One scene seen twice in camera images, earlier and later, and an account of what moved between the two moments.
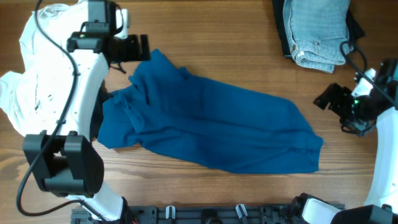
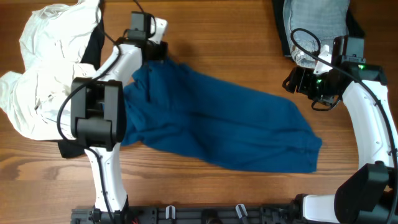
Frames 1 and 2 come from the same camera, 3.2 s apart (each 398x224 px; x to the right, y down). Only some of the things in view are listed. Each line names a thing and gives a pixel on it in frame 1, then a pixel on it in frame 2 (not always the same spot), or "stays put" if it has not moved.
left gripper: [135, 55] -> [162, 47]
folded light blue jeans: [316, 30] stays put
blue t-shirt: [191, 121] stays put
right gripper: [342, 94] -> [306, 74]
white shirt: [30, 96] stays put
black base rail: [199, 214] stays put
